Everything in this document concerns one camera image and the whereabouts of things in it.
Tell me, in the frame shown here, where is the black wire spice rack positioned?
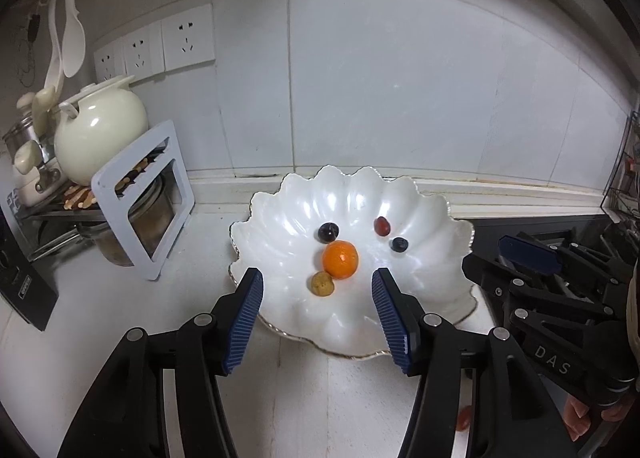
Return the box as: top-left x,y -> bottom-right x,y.
602,111 -> 640,219

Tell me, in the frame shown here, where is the steel pan lid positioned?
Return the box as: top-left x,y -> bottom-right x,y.
27,218 -> 108,264

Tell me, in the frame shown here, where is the white frame kitchen shelf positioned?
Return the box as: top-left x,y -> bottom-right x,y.
7,119 -> 196,282

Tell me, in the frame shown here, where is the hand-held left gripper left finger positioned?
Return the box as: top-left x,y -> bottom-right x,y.
57,267 -> 264,458

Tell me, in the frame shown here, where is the white wall outlet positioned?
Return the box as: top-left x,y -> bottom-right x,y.
94,41 -> 126,84
120,23 -> 166,84
161,3 -> 217,73

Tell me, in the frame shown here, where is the mandarin orange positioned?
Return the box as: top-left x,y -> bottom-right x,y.
322,239 -> 360,281

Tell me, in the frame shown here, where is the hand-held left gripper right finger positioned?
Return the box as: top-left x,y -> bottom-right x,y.
371,267 -> 576,458

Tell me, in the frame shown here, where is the cream ceramic teapot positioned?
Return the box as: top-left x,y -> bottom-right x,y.
53,74 -> 150,187

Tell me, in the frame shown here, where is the stainless steel pot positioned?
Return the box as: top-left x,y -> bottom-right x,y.
2,93 -> 43,159

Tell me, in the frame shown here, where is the white scalloped ceramic bowl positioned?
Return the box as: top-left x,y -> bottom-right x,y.
228,165 -> 478,361

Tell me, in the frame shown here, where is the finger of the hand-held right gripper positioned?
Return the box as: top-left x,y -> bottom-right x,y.
461,253 -> 623,334
498,231 -> 640,289

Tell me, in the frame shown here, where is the white rice paddle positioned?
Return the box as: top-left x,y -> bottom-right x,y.
61,0 -> 86,78

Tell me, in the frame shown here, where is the white plastic spoon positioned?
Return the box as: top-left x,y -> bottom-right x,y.
32,0 -> 66,134

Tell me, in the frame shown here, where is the wooden slat trivet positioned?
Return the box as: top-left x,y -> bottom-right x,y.
62,157 -> 151,211

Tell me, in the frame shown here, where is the person's right hand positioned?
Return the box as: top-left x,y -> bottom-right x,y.
561,394 -> 632,443

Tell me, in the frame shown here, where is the glass storage jar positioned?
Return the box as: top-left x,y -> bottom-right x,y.
80,173 -> 182,268

